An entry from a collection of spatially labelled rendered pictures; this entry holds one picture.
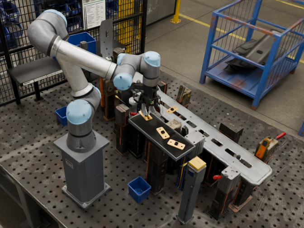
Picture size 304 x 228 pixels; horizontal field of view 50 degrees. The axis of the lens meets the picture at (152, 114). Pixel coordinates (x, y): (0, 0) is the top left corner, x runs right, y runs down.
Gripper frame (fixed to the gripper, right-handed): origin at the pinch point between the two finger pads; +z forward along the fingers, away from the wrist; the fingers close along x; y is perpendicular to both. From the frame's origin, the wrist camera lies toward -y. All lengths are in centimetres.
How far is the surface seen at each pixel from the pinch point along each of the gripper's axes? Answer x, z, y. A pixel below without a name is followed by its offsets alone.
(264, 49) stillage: 238, 73, -117
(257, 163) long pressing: 48, 23, 42
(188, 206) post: 6, 37, 39
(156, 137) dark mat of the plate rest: -0.5, 7.2, 12.5
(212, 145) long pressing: 35.3, 23.2, 19.0
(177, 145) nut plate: 6.0, 6.9, 22.3
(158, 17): 204, 103, -302
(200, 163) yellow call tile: 9.1, 7.2, 37.3
